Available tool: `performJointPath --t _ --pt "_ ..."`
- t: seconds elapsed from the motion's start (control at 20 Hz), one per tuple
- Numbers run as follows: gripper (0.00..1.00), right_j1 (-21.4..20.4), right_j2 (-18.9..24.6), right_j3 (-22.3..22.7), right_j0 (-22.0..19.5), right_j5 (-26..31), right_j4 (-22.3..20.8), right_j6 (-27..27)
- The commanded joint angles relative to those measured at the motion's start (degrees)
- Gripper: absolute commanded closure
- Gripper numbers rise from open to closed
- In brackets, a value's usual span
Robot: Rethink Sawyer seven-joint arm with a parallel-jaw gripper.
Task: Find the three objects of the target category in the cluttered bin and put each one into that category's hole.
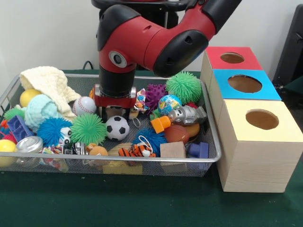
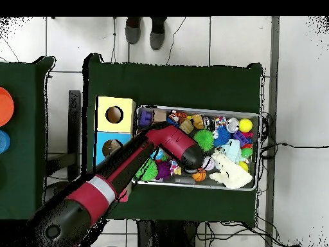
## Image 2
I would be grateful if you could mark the dark green table cloth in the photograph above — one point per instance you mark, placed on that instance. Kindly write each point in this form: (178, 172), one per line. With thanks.
(180, 82)
(31, 154)

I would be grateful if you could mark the purple spiky ball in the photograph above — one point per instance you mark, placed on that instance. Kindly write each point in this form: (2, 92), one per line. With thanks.
(163, 170)

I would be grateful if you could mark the purple toy block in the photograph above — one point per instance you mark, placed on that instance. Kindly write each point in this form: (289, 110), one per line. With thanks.
(145, 119)

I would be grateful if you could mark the blue spiky ball with eyes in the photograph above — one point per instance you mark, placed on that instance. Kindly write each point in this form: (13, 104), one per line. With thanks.
(222, 137)

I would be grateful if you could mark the white baseball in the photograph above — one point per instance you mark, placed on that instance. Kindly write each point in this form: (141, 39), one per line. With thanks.
(208, 163)

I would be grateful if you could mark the blue round disc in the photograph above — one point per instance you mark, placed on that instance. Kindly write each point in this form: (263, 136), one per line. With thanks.
(4, 141)

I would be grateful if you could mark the small orange basketball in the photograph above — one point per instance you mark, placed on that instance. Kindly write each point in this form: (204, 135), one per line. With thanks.
(199, 175)

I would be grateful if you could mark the cream knitted cloth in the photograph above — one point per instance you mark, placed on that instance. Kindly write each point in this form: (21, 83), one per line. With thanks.
(231, 175)

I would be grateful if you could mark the orange round disc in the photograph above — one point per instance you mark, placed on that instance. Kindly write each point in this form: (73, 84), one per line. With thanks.
(5, 106)

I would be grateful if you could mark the wooden box with three holes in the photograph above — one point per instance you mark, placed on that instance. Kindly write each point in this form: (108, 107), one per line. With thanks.
(103, 110)

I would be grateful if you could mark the yellow smiley face ball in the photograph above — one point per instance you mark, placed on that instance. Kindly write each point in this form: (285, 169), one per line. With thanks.
(243, 166)

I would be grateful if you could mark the shallow clear mesh bin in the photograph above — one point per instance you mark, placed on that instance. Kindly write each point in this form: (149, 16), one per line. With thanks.
(256, 175)

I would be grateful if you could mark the plain yellow ball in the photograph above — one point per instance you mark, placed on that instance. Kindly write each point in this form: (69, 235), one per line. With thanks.
(245, 125)

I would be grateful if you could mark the green spiky ball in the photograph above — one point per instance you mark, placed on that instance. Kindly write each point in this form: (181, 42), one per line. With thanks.
(204, 140)

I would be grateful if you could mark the light teal knitted cloth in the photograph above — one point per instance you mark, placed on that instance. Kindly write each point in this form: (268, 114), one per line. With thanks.
(231, 150)

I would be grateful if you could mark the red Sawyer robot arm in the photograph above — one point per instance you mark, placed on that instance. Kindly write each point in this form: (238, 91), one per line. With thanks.
(169, 139)

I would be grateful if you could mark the person's foot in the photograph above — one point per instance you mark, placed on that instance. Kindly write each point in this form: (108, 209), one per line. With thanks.
(158, 35)
(132, 32)

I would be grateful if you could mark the green furry ball with eyes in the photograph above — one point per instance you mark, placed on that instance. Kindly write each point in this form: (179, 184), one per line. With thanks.
(147, 170)

